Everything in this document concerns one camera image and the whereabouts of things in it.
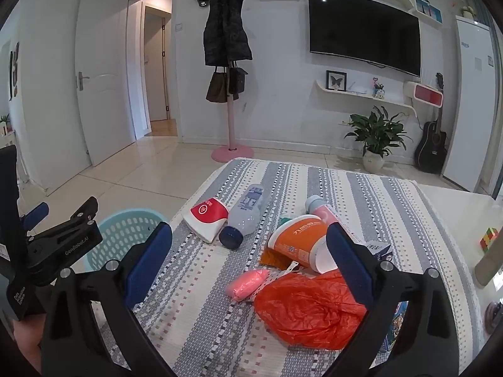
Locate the blue and white wall cubby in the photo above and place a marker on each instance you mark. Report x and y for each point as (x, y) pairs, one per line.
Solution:
(426, 8)

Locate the clear bottle with blue cap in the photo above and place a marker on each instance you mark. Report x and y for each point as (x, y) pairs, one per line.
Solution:
(245, 212)

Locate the red and white pouch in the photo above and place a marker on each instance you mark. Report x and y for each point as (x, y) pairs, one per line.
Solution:
(208, 212)

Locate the teal packet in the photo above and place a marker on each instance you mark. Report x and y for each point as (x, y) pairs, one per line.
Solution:
(285, 220)

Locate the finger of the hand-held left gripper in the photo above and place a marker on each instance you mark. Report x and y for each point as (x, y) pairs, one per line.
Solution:
(74, 231)
(36, 214)

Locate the white door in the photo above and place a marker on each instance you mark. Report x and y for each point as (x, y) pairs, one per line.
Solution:
(106, 86)

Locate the orange-red plastic bag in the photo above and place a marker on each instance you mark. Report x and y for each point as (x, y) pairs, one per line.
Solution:
(306, 310)

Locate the black framed butterfly picture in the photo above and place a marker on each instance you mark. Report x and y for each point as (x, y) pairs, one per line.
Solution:
(336, 81)

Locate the red and white shelf box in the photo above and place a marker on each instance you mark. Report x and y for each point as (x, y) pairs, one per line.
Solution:
(426, 96)

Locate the brown hanging bag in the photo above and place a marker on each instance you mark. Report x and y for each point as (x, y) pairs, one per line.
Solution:
(217, 86)

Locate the grey striped woven tablecloth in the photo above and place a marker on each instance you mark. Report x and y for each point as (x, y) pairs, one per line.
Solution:
(235, 337)

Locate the person's left forearm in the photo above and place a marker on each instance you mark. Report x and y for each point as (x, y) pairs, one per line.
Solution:
(25, 345)

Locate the green potted plant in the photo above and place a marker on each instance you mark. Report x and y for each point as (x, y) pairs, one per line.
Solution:
(377, 133)

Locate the dark wall art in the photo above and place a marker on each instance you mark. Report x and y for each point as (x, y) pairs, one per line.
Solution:
(14, 66)

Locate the black jacket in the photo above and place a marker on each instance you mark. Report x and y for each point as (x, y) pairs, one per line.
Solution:
(226, 27)

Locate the blue printed packet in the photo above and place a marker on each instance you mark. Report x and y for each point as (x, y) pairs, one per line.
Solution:
(397, 322)

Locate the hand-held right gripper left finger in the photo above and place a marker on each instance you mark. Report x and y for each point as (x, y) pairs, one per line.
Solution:
(149, 259)

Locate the grey curtain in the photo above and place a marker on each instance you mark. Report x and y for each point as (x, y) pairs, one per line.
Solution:
(487, 19)

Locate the small colourful figurine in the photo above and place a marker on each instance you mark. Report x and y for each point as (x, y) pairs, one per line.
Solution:
(378, 90)

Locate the small plant on refrigerator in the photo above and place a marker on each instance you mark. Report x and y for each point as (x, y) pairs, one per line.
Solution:
(467, 11)

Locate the white curved wall shelf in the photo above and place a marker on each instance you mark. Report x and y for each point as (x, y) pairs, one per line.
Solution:
(353, 94)

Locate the black flat television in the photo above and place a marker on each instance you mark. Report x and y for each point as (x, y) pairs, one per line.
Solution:
(361, 27)

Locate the blue and orange packets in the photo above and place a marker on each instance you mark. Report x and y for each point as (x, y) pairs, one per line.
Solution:
(379, 249)

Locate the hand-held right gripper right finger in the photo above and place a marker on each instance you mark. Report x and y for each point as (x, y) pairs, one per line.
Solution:
(349, 263)

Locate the black hanging bag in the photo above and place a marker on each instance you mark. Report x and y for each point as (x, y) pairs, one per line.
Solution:
(237, 80)

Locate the pink coat rack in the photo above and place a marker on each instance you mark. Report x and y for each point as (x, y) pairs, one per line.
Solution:
(232, 125)

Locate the light blue plastic basket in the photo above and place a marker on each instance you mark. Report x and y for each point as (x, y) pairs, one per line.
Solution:
(118, 235)

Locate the orange paper cup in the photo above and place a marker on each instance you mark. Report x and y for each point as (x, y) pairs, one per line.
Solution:
(298, 233)

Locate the pink plastic bag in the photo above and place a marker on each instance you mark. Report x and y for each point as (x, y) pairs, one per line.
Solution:
(247, 282)

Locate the orange foil packet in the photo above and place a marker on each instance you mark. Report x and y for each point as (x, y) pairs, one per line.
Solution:
(273, 259)

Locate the pink spray can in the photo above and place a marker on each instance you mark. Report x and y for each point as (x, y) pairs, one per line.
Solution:
(324, 212)

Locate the colourful puzzle cube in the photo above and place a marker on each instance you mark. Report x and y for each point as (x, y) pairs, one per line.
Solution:
(488, 239)

